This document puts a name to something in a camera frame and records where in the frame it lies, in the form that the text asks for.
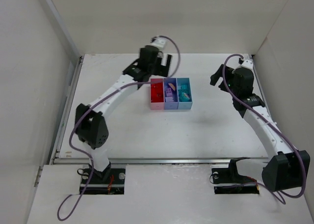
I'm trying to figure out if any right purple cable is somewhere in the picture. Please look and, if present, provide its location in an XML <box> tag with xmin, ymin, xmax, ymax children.
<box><xmin>224</xmin><ymin>54</ymin><xmax>310</xmax><ymax>205</ymax></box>

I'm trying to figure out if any purple-blue container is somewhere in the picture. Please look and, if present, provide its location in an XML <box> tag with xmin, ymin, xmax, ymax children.
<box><xmin>163</xmin><ymin>78</ymin><xmax>179</xmax><ymax>110</ymax></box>

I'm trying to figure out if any lilac lego brick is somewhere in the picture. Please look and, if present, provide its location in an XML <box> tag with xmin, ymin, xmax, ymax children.
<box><xmin>165</xmin><ymin>87</ymin><xmax>173</xmax><ymax>97</ymax></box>

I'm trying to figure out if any pink container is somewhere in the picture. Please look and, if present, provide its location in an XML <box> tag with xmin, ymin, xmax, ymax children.
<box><xmin>150</xmin><ymin>78</ymin><xmax>164</xmax><ymax>110</ymax></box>

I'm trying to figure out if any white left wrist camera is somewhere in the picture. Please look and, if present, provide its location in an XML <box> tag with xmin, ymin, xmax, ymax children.
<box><xmin>150</xmin><ymin>36</ymin><xmax>167</xmax><ymax>51</ymax></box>

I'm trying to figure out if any aluminium rail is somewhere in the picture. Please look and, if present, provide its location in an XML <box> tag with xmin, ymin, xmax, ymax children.
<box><xmin>49</xmin><ymin>157</ymin><xmax>270</xmax><ymax>166</ymax></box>

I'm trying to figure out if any purple cable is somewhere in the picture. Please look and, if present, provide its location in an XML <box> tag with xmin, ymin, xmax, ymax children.
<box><xmin>56</xmin><ymin>35</ymin><xmax>181</xmax><ymax>221</ymax></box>
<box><xmin>224</xmin><ymin>54</ymin><xmax>310</xmax><ymax>205</ymax></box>

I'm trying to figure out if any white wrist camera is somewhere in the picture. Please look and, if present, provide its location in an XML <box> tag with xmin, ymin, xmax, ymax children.
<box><xmin>150</xmin><ymin>36</ymin><xmax>167</xmax><ymax>51</ymax></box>
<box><xmin>239</xmin><ymin>58</ymin><xmax>254</xmax><ymax>70</ymax></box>

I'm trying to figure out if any teal lego brick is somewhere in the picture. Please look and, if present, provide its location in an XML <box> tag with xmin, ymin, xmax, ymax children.
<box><xmin>178</xmin><ymin>84</ymin><xmax>191</xmax><ymax>102</ymax></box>

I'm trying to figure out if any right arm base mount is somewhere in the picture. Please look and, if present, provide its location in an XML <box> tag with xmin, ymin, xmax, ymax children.
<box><xmin>209</xmin><ymin>157</ymin><xmax>260</xmax><ymax>195</ymax></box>

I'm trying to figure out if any red round lego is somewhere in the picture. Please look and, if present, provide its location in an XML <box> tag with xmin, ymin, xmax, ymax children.
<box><xmin>151</xmin><ymin>83</ymin><xmax>164</xmax><ymax>103</ymax></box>

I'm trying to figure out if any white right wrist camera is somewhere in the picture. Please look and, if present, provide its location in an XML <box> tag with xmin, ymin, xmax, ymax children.
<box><xmin>239</xmin><ymin>58</ymin><xmax>254</xmax><ymax>70</ymax></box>

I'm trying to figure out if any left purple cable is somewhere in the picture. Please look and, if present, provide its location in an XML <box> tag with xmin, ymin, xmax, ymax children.
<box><xmin>56</xmin><ymin>35</ymin><xmax>181</xmax><ymax>221</ymax></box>

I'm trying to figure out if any light blue container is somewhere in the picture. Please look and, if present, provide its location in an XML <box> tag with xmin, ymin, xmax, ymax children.
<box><xmin>177</xmin><ymin>78</ymin><xmax>193</xmax><ymax>110</ymax></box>

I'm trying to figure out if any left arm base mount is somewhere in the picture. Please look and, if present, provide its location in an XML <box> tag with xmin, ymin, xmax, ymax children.
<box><xmin>83</xmin><ymin>168</ymin><xmax>126</xmax><ymax>195</ymax></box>

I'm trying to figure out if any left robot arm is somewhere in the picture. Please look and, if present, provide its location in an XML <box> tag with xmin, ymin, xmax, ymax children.
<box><xmin>74</xmin><ymin>38</ymin><xmax>172</xmax><ymax>180</ymax></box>

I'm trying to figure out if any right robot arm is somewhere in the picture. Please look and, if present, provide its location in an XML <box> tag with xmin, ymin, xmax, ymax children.
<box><xmin>210</xmin><ymin>65</ymin><xmax>310</xmax><ymax>192</ymax></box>

